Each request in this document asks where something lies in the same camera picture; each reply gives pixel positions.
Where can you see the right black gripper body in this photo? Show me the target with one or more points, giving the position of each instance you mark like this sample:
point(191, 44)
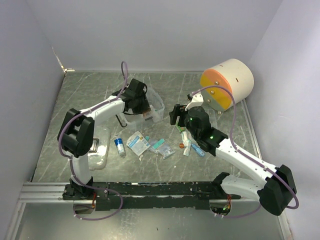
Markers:
point(180, 110)

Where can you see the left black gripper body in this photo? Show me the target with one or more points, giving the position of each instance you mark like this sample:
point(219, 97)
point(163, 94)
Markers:
point(143, 104)

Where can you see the brown medicine bottle orange cap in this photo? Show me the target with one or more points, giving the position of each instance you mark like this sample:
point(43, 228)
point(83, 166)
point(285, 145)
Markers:
point(147, 115)

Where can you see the clear plastic storage box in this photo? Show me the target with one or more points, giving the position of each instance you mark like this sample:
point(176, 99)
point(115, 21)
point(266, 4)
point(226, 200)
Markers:
point(136, 122)

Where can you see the white blue bandage packet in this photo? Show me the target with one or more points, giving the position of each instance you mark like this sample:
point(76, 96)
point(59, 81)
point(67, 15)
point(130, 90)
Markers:
point(137, 143)

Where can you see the teal-header plastic sachet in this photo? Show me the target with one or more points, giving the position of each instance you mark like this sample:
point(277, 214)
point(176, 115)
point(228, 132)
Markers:
point(155, 144)

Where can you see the white medicine bottle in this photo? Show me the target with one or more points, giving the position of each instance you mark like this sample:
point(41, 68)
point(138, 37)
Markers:
point(154, 114)

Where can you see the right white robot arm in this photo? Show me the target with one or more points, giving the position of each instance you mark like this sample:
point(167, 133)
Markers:
point(275, 185)

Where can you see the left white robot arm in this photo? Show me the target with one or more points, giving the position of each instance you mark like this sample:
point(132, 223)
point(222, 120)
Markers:
point(76, 134)

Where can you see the green medicine box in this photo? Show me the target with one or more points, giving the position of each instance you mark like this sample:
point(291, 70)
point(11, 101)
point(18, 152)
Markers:
point(180, 127)

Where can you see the white tube packet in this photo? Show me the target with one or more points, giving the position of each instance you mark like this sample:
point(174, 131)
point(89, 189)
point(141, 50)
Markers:
point(187, 143)

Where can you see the clear plastic divider tray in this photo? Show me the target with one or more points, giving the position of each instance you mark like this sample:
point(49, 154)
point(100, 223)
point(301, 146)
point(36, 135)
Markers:
point(212, 117)

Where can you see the clear sachet blue contents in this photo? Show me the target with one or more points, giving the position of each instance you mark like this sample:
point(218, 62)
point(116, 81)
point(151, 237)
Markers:
point(166, 151)

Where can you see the blue plastic applicator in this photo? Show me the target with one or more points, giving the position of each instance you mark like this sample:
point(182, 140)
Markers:
point(198, 150)

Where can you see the small blue-label vial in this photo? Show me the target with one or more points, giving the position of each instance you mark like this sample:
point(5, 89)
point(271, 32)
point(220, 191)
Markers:
point(120, 147)

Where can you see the beige cylinder orange face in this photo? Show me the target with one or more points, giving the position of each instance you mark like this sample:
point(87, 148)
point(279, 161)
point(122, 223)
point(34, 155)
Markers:
point(232, 75)

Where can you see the clear plastic box lid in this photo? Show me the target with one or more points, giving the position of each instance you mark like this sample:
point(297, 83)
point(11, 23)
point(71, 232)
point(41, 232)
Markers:
point(98, 153)

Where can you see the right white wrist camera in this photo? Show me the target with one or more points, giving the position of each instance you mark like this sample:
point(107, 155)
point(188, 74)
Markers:
point(194, 101)

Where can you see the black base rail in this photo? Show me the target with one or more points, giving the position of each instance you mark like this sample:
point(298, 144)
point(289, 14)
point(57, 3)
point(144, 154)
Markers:
point(148, 195)

